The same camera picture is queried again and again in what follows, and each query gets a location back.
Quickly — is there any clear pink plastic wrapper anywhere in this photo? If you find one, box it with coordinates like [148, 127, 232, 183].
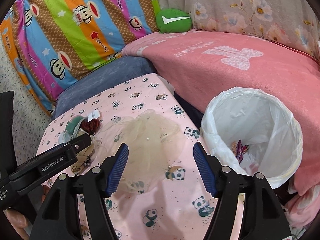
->
[240, 152, 260, 176]

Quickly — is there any tan knotted stocking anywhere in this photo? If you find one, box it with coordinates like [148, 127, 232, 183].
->
[71, 135, 96, 176]

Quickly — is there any purple snack wrapper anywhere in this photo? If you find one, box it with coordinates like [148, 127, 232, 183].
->
[231, 140, 249, 163]

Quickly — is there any dark red velvet scrunchie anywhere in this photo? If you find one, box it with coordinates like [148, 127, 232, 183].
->
[80, 119, 100, 135]

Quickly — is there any white paper tag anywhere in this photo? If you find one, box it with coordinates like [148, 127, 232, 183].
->
[88, 110, 100, 121]

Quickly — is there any beige sheer hair net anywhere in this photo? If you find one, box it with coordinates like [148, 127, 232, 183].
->
[94, 109, 186, 194]

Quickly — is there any grey fabric pouch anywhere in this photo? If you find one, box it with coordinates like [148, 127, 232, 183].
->
[58, 123, 80, 144]

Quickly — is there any white lined trash bin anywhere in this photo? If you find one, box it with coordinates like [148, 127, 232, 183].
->
[201, 87, 303, 189]

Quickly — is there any person's left hand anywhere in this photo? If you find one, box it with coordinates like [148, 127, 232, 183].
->
[4, 209, 29, 240]

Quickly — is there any pink floral pillow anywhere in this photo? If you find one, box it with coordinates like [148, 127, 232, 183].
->
[285, 184, 319, 229]

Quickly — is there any pink panda print cloth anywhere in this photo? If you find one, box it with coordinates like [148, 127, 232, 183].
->
[38, 74, 217, 239]

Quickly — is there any colourful monkey print pillow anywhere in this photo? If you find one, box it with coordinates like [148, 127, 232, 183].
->
[1, 0, 160, 115]

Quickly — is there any pink blanket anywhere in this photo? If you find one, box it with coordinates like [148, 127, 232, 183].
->
[122, 30, 319, 195]

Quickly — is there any blue grey cushion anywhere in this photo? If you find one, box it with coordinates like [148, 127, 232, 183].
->
[52, 56, 156, 119]

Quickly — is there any grey floral bedsheet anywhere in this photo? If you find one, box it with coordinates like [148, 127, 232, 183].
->
[159, 0, 319, 60]

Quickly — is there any green round cushion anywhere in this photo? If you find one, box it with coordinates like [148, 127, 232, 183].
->
[156, 9, 192, 33]

